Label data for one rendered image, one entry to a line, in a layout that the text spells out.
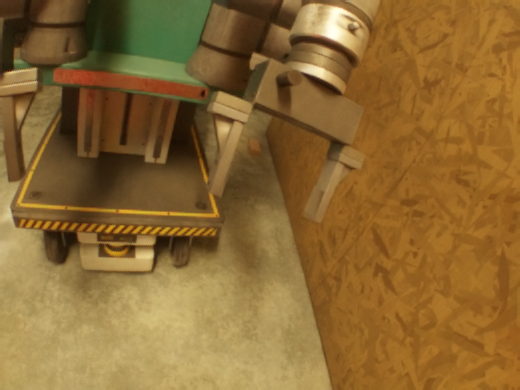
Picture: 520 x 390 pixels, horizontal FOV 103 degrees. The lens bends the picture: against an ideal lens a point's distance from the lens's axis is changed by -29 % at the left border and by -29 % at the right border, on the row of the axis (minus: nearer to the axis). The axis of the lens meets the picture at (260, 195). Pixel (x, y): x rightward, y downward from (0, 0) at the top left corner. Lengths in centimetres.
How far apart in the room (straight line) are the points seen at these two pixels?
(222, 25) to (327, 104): 48
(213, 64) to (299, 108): 48
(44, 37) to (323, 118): 65
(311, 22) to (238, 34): 44
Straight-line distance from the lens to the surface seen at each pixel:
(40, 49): 77
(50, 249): 107
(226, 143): 29
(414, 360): 86
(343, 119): 34
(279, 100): 30
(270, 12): 47
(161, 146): 107
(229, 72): 76
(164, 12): 88
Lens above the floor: 94
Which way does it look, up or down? 34 degrees down
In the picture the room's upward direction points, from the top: 25 degrees clockwise
